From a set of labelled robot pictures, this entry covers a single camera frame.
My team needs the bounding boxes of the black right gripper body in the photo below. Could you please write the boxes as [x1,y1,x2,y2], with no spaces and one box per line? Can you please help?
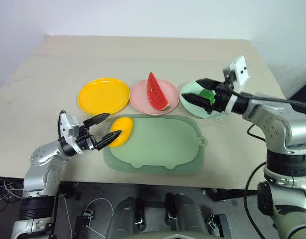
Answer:
[210,80,235,114]

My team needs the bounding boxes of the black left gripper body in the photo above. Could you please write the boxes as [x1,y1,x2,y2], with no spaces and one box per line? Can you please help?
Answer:
[75,125,99,152]

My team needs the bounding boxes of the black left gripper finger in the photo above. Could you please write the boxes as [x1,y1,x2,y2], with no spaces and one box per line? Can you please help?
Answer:
[83,113,111,128]
[95,130,122,151]

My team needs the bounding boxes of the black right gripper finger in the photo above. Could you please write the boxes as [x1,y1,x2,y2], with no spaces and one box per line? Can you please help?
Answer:
[196,78,222,91]
[181,92,213,112]

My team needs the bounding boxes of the green toy item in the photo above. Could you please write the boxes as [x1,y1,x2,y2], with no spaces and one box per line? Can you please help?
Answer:
[199,89,216,105]

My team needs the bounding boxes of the light green plate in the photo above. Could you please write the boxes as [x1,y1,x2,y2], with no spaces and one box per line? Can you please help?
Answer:
[179,80,231,119]

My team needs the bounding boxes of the yellow plate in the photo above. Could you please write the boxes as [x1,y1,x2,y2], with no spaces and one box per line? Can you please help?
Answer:
[78,77,130,115]

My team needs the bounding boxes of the pink plate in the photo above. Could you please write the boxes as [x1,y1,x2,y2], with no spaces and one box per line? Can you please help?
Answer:
[129,79,180,115]

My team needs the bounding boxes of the yellow mango toy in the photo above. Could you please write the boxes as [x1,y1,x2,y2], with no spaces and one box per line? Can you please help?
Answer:
[109,116,133,148]

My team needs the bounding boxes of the red watermelon slice toy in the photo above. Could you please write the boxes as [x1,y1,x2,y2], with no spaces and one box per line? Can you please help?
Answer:
[146,72,171,111]

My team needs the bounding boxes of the green silicone mat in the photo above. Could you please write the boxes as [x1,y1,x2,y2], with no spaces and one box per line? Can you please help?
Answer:
[103,113,208,174]

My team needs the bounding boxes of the dark rounded robot leg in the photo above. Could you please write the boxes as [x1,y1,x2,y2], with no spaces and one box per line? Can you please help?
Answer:
[165,192,210,236]
[106,196,146,239]

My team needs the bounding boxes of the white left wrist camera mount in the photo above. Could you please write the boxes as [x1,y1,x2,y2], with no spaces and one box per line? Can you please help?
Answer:
[58,109,81,145]

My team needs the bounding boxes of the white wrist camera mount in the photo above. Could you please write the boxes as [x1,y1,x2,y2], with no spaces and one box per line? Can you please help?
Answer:
[222,53,251,94]
[58,109,81,145]

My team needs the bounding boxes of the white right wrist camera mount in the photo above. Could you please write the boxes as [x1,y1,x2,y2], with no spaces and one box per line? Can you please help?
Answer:
[222,53,251,94]

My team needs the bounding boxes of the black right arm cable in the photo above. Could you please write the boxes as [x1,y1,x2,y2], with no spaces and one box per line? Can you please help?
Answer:
[236,91,306,239]

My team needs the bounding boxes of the white floor cable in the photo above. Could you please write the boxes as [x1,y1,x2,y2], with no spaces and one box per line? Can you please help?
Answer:
[64,198,116,239]

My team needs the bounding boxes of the tangled white floor cables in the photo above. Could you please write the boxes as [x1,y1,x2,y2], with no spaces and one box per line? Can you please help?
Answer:
[0,179,24,217]

